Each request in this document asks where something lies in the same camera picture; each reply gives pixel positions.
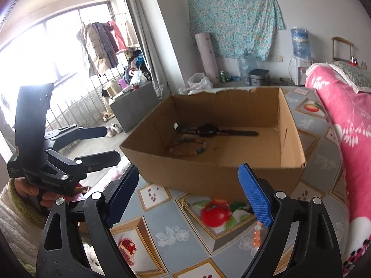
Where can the pink rolled mat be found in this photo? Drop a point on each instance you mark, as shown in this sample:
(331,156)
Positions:
(207,58)

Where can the black wrist watch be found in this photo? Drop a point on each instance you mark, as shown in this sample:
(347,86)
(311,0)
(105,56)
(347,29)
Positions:
(207,130)

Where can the person's left forearm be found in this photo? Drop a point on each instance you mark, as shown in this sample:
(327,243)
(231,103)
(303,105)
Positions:
(14,223)

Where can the beige padded coat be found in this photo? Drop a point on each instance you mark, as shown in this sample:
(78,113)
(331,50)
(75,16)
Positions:
(94,49)

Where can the pink floral blanket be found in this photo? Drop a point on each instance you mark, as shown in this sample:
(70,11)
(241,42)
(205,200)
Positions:
(347,121)

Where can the empty clear water jug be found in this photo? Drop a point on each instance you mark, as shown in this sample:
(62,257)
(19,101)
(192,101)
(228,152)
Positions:
(246,66)

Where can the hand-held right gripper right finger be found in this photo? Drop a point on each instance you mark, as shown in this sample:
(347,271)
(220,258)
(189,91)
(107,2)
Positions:
(256,199)

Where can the white wall socket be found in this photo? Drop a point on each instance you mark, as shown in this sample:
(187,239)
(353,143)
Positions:
(277,58)

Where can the green lace pillow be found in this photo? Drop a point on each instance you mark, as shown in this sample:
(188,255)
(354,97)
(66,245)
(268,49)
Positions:
(353,76)

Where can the white plastic bag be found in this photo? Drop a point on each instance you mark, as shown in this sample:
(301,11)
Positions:
(198,82)
(138,77)

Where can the person's left hand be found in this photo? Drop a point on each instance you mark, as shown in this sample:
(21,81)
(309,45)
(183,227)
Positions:
(26,188)

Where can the grey window curtain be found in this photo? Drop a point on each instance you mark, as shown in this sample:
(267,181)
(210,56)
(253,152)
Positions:
(147,49)

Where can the teal floral wall cloth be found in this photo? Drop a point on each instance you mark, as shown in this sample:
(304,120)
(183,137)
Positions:
(232,20)

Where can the brown cardboard box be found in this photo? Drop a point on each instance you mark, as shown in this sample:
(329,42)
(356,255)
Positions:
(203,179)

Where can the red garment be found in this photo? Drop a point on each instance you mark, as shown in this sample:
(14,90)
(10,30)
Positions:
(117,34)

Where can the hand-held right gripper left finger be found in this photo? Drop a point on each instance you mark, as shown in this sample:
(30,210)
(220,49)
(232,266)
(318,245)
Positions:
(121,197)

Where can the white water dispenser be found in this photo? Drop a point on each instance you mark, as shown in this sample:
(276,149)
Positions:
(297,72)

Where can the cream garment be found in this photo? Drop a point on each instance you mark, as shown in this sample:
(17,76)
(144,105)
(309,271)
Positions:
(130,33)

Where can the green can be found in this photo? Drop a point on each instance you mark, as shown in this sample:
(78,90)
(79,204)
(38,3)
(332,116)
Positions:
(223,77)

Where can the grey cabinet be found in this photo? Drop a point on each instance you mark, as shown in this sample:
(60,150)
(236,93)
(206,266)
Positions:
(133,113)

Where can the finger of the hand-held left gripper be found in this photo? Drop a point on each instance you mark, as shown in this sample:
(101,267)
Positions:
(89,131)
(101,159)

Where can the dark grey coat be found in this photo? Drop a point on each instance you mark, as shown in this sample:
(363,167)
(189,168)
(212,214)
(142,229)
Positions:
(108,52)

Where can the white sneaker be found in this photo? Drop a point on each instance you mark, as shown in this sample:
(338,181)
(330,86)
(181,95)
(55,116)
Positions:
(110,133)
(117,128)

